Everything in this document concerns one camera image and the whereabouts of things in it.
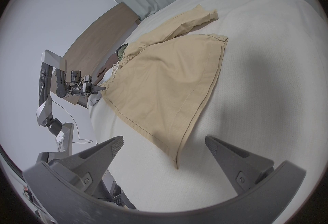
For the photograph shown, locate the tan shorts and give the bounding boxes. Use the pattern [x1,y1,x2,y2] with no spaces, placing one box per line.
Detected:
[101,4,229,170]

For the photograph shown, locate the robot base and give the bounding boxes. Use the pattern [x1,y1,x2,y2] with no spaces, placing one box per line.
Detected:
[36,151,137,212]

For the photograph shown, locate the green garment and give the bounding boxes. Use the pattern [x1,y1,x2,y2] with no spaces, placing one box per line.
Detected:
[116,43,129,61]

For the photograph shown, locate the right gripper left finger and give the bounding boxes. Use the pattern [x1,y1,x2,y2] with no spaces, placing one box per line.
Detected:
[52,136,124,195]

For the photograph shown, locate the black cable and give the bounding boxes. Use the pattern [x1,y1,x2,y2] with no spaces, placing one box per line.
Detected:
[51,100,94,144]

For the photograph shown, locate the brown garment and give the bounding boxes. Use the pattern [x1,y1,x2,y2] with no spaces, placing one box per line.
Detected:
[96,53,119,78]

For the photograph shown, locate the white garment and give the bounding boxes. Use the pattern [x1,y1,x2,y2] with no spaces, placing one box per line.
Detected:
[87,67,116,109]

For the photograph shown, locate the bed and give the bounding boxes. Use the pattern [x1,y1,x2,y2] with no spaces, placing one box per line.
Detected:
[63,0,325,212]

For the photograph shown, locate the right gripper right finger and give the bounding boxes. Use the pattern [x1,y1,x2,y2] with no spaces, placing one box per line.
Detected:
[204,135,275,195]

